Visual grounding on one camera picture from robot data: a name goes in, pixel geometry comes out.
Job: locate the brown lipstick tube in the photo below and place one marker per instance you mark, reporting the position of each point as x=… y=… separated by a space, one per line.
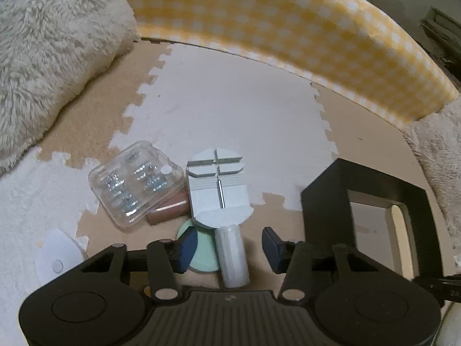
x=174 y=207

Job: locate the fluffy grey pillow right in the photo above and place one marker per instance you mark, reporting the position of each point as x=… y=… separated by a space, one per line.
x=436 y=142

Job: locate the fluffy grey pillow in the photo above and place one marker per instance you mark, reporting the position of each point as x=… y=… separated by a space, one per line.
x=50 y=49
x=436 y=142

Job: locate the clear plastic screw box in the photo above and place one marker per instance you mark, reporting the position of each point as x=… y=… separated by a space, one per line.
x=138 y=179

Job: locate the yellow gingham sofa cushion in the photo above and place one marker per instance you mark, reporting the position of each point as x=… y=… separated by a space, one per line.
x=348 y=46

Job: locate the dark wooden shelf clutter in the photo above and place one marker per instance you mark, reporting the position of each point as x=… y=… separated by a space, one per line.
x=445 y=32

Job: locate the white oval plastic piece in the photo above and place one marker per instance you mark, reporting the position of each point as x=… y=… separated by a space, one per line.
x=58 y=254

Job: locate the white watch link remover tool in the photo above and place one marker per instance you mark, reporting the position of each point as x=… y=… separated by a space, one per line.
x=220 y=203

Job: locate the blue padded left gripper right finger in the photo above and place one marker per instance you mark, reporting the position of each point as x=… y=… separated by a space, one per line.
x=275 y=249

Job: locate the fluffy grey pillow left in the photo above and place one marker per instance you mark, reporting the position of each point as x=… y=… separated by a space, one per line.
x=50 y=49

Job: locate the black square tray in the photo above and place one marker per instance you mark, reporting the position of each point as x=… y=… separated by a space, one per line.
x=349 y=204

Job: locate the cream nail file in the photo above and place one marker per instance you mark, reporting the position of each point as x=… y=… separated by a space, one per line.
x=402 y=237

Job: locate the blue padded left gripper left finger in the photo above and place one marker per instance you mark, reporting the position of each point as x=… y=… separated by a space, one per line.
x=184 y=249

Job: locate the mint green round compact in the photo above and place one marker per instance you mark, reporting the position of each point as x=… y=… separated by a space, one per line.
x=205 y=258

